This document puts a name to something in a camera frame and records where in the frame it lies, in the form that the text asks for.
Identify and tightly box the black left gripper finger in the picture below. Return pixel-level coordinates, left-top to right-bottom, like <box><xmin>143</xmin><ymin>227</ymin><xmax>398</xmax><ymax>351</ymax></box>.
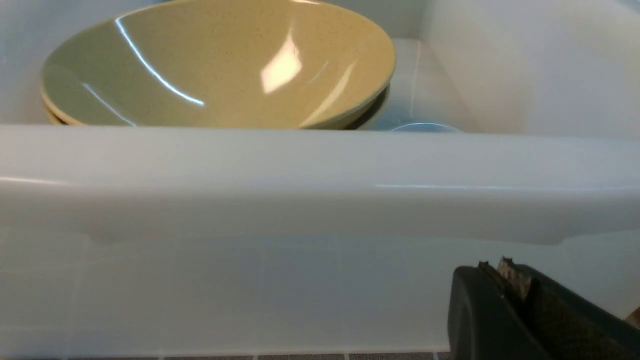
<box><xmin>447</xmin><ymin>257</ymin><xmax>640</xmax><ymax>360</ymax></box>

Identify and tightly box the lower yellow noodle bowl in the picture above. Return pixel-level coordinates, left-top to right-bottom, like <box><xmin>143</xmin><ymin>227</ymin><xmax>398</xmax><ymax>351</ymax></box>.
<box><xmin>45</xmin><ymin>85</ymin><xmax>391</xmax><ymax>131</ymax></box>

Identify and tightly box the white dish in tub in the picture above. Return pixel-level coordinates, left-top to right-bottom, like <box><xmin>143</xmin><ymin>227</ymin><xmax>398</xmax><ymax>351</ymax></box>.
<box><xmin>391</xmin><ymin>121</ymin><xmax>461</xmax><ymax>133</ymax></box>

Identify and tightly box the large white plastic tub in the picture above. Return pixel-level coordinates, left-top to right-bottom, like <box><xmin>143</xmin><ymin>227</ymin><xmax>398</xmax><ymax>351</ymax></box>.
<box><xmin>1</xmin><ymin>0</ymin><xmax>639</xmax><ymax>360</ymax></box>

